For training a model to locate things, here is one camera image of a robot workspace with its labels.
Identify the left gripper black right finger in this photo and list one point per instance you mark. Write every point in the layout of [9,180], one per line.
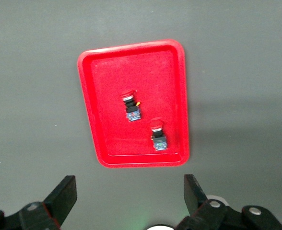
[203,215]

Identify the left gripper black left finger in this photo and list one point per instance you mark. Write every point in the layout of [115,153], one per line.
[54,203]

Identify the red push button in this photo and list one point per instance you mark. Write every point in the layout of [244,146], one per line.
[131,112]
[159,143]

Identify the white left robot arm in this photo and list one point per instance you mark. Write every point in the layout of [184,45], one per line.
[159,227]

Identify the red plastic tray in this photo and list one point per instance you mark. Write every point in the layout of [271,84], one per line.
[107,95]

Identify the dark grey table mat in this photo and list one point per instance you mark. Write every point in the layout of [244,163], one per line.
[23,72]

